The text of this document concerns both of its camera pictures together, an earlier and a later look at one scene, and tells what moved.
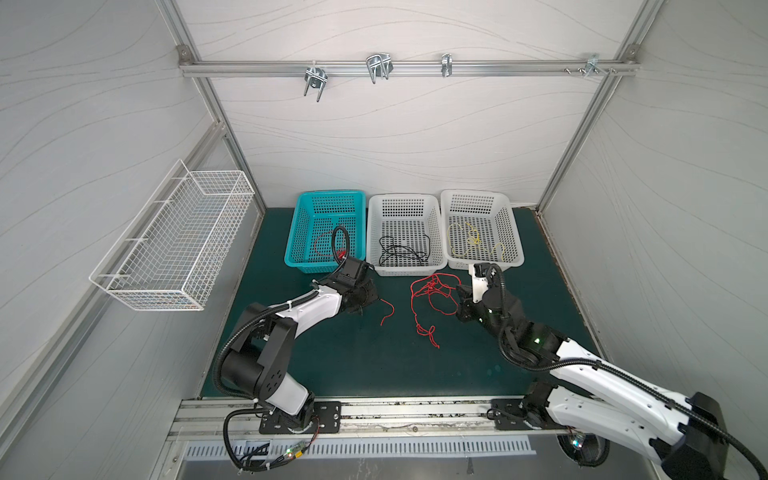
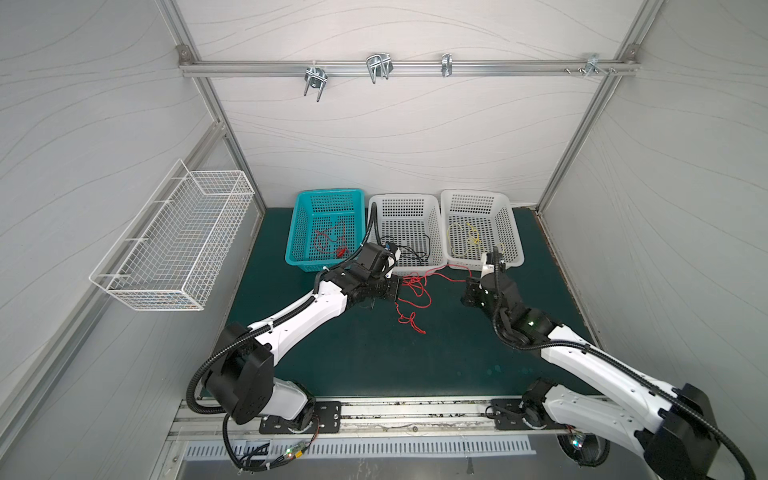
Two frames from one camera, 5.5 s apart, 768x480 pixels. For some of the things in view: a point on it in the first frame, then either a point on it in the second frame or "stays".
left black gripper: [372, 292] to [393, 284]
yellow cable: [463, 239] stays
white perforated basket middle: [405, 234] stays
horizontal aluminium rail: [271, 68] stays
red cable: [391, 313] to [420, 281]
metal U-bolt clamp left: [316, 78] stays
